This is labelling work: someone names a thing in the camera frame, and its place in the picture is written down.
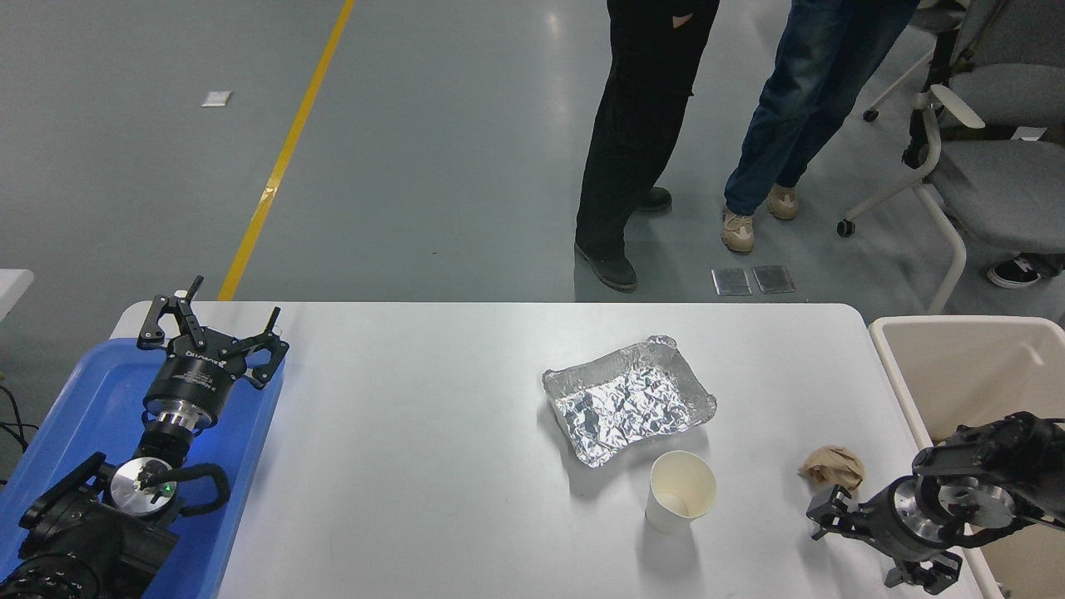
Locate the white floor patch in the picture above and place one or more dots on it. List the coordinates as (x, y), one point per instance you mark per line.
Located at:
(216, 98)

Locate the person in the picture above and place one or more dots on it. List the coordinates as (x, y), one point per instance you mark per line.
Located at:
(1017, 271)
(632, 125)
(799, 108)

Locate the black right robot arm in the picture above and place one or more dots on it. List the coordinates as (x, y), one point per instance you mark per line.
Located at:
(998, 449)

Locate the large pale bin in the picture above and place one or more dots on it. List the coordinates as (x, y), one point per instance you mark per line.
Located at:
(957, 366)

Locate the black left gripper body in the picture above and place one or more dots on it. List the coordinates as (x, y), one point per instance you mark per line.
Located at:
(198, 378)

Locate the white paper cup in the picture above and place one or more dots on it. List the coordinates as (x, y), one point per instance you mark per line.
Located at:
(682, 491)

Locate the white side table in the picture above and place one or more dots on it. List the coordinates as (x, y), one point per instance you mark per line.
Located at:
(12, 287)

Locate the crumpled foil tray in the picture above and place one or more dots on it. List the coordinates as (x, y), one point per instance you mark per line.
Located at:
(628, 403)

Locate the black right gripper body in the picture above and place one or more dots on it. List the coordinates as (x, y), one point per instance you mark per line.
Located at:
(894, 537)

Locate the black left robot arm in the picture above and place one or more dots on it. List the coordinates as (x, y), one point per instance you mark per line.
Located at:
(91, 541)

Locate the crumpled tan paper ball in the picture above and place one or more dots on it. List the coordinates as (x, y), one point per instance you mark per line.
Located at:
(834, 466)

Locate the blue plastic tray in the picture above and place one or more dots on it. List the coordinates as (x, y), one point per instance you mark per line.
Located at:
(83, 391)

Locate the metal floor plate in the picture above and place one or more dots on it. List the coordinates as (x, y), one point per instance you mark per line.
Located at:
(774, 279)
(731, 281)

